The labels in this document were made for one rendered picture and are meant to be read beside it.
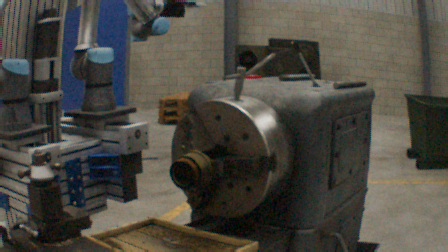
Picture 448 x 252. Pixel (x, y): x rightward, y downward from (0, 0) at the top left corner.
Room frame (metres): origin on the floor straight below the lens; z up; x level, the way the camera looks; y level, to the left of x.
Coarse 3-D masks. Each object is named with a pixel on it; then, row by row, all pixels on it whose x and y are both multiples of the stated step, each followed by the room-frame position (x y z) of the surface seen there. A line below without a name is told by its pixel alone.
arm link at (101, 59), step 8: (96, 48) 1.90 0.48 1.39; (104, 48) 1.90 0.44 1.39; (88, 56) 1.84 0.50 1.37; (96, 56) 1.82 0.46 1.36; (104, 56) 1.83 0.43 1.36; (112, 56) 1.87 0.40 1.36; (80, 64) 1.90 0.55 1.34; (88, 64) 1.84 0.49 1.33; (96, 64) 1.82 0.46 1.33; (104, 64) 1.83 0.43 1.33; (112, 64) 1.88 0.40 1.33; (80, 72) 1.90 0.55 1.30; (88, 72) 1.83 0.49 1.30; (96, 72) 1.82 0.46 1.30; (104, 72) 1.84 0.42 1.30; (112, 72) 1.88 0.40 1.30; (88, 80) 1.83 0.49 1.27; (96, 80) 1.82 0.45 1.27; (104, 80) 1.84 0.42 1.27
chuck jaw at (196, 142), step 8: (192, 112) 1.45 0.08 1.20; (184, 120) 1.42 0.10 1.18; (192, 120) 1.41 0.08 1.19; (200, 120) 1.43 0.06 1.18; (184, 128) 1.42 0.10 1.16; (192, 128) 1.40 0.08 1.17; (200, 128) 1.41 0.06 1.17; (184, 136) 1.39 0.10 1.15; (192, 136) 1.38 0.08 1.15; (200, 136) 1.39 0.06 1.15; (208, 136) 1.42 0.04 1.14; (192, 144) 1.35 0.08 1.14; (200, 144) 1.38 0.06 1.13; (208, 144) 1.40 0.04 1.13; (216, 144) 1.42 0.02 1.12; (184, 152) 1.37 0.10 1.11; (208, 152) 1.42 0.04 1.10
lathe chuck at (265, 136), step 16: (208, 112) 1.43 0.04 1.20; (224, 112) 1.40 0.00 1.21; (240, 112) 1.37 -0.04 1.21; (256, 112) 1.39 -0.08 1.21; (176, 128) 1.49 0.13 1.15; (208, 128) 1.43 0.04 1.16; (224, 128) 1.40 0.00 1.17; (240, 128) 1.37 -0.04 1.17; (256, 128) 1.34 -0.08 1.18; (272, 128) 1.38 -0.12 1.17; (176, 144) 1.49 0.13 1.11; (224, 144) 1.40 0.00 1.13; (240, 144) 1.37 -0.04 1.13; (256, 144) 1.34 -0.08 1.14; (272, 144) 1.35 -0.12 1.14; (240, 176) 1.37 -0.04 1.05; (256, 176) 1.34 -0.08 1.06; (272, 176) 1.33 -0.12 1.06; (224, 192) 1.40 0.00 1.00; (240, 192) 1.37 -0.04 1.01; (256, 192) 1.34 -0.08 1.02; (272, 192) 1.37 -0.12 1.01; (208, 208) 1.43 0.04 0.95; (224, 208) 1.40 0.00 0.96; (240, 208) 1.37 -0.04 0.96; (256, 208) 1.37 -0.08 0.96
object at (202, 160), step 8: (192, 152) 1.34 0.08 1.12; (200, 152) 1.33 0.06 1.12; (176, 160) 1.30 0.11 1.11; (184, 160) 1.29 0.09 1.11; (192, 160) 1.30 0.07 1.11; (200, 160) 1.30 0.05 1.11; (208, 160) 1.31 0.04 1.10; (176, 168) 1.32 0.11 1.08; (184, 168) 1.35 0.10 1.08; (192, 168) 1.27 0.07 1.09; (200, 168) 1.29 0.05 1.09; (208, 168) 1.31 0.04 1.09; (176, 176) 1.32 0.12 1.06; (184, 176) 1.34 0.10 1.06; (192, 176) 1.27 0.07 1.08; (200, 176) 1.29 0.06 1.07; (208, 176) 1.31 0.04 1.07; (176, 184) 1.30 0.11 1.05; (184, 184) 1.30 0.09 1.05; (192, 184) 1.27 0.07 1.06; (200, 184) 1.30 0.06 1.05
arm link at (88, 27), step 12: (84, 0) 1.95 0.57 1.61; (96, 0) 1.96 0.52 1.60; (84, 12) 1.95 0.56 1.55; (96, 12) 1.97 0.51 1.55; (84, 24) 1.94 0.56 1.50; (96, 24) 1.97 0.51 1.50; (84, 36) 1.94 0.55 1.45; (96, 36) 1.98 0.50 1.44; (84, 48) 1.93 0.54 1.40; (72, 60) 1.99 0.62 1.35; (72, 72) 1.97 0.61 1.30
